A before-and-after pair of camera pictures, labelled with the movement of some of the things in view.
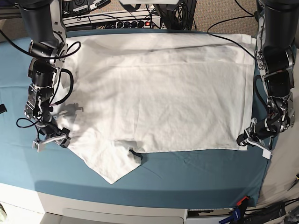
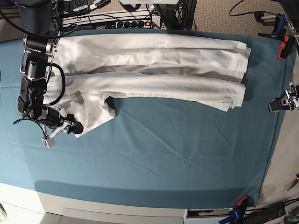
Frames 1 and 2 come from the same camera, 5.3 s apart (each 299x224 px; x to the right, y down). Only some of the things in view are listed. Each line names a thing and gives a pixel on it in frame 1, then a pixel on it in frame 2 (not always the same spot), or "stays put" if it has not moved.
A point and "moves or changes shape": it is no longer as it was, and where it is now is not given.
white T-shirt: [156, 92] moves or changes shape
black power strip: [134, 24] stays put
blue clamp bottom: [236, 216] stays put
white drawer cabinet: [22, 206] stays put
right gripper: [260, 135] to [290, 98]
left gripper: [49, 132] to [53, 123]
